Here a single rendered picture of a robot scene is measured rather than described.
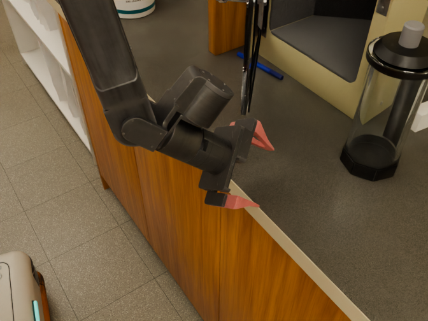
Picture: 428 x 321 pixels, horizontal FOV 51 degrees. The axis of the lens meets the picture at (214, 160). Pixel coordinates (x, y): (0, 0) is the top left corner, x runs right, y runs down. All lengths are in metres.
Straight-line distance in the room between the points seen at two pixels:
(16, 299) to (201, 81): 1.09
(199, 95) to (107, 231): 1.40
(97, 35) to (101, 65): 0.03
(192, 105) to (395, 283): 0.38
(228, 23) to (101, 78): 0.59
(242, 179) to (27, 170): 1.63
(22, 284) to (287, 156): 1.00
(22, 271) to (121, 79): 1.11
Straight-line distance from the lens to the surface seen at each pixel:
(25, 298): 1.52
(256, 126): 0.68
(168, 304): 1.71
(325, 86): 0.97
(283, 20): 1.07
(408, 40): 0.71
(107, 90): 0.55
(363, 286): 0.69
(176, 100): 0.58
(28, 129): 2.52
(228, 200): 0.67
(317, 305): 0.82
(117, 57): 0.54
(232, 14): 1.08
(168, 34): 1.20
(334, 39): 1.05
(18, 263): 1.59
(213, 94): 0.58
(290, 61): 1.03
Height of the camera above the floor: 1.51
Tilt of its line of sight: 44 degrees down
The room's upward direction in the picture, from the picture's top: straight up
